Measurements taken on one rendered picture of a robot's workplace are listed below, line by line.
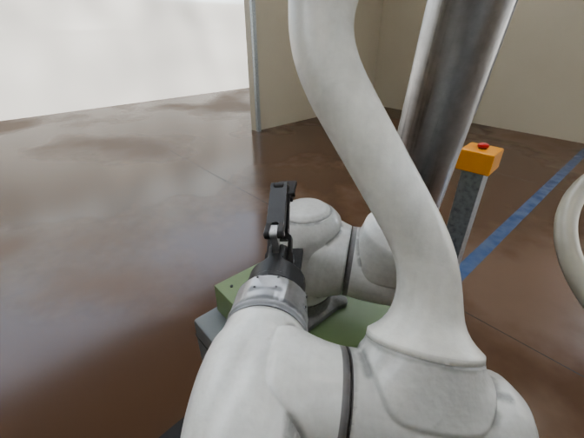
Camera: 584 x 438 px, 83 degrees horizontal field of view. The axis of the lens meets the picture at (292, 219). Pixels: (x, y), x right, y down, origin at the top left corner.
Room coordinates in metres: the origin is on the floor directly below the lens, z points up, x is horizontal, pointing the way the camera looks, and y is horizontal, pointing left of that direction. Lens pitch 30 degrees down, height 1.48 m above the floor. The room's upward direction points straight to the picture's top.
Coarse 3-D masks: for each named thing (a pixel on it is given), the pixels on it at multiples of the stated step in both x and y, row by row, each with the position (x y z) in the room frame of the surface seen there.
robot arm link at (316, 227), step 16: (304, 208) 0.61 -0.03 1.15; (320, 208) 0.60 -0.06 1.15; (304, 224) 0.56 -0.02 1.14; (320, 224) 0.56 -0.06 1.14; (336, 224) 0.58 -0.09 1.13; (304, 240) 0.54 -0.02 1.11; (320, 240) 0.54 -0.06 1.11; (336, 240) 0.56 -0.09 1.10; (304, 256) 0.54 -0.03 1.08; (320, 256) 0.53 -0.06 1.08; (336, 256) 0.53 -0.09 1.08; (304, 272) 0.53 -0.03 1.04; (320, 272) 0.53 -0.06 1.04; (336, 272) 0.52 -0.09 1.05; (320, 288) 0.53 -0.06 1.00; (336, 288) 0.52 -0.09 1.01
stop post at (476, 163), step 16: (464, 160) 1.18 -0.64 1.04; (480, 160) 1.15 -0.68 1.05; (496, 160) 1.15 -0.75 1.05; (464, 176) 1.19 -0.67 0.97; (480, 176) 1.16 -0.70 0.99; (464, 192) 1.18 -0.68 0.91; (480, 192) 1.17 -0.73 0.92; (464, 208) 1.17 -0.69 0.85; (448, 224) 1.20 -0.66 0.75; (464, 224) 1.16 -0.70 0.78; (464, 240) 1.16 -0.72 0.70
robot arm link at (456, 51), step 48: (432, 0) 0.48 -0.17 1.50; (480, 0) 0.44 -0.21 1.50; (432, 48) 0.47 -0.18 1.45; (480, 48) 0.45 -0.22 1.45; (432, 96) 0.47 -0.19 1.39; (480, 96) 0.47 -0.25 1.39; (432, 144) 0.47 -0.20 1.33; (432, 192) 0.48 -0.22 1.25; (384, 240) 0.51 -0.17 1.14; (384, 288) 0.50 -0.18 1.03
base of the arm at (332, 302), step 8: (328, 296) 0.58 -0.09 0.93; (336, 296) 0.62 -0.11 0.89; (344, 296) 0.62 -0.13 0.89; (320, 304) 0.56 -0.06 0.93; (328, 304) 0.58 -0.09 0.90; (336, 304) 0.59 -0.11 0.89; (344, 304) 0.60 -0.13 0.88; (312, 312) 0.55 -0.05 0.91; (320, 312) 0.56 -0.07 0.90; (328, 312) 0.57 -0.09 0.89; (312, 320) 0.54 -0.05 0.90; (320, 320) 0.55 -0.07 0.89; (312, 328) 0.53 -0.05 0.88
